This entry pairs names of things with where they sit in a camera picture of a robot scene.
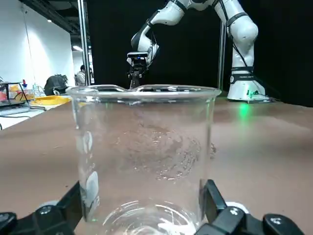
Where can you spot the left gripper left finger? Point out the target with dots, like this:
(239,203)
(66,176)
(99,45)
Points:
(36,222)

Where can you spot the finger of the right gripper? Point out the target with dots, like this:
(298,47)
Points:
(133,76)
(139,75)

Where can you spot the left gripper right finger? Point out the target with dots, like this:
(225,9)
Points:
(234,222)

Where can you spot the clear glass beaker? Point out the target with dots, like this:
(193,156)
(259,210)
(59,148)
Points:
(102,147)

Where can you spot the person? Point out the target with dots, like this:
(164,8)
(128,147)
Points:
(80,76)

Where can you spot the yellow fabric bag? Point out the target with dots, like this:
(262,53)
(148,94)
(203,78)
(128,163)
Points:
(51,99)

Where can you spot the white desk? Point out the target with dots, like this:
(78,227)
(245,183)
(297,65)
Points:
(14,121)

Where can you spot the aluminium frame post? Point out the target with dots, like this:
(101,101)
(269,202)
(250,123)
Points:
(84,36)
(222,61)

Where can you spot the clear box with black frame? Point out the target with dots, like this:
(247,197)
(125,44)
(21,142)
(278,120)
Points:
(13,95)

